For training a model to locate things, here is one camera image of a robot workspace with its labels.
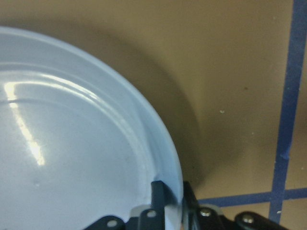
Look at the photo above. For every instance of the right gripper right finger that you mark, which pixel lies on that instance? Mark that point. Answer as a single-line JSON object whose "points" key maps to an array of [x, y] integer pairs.
{"points": [[210, 217]]}

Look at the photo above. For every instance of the blue plate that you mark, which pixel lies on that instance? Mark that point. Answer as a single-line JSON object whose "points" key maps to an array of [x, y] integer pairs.
{"points": [[77, 140]]}

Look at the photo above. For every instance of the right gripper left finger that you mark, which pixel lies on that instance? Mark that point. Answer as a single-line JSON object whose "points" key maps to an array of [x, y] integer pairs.
{"points": [[152, 218]]}

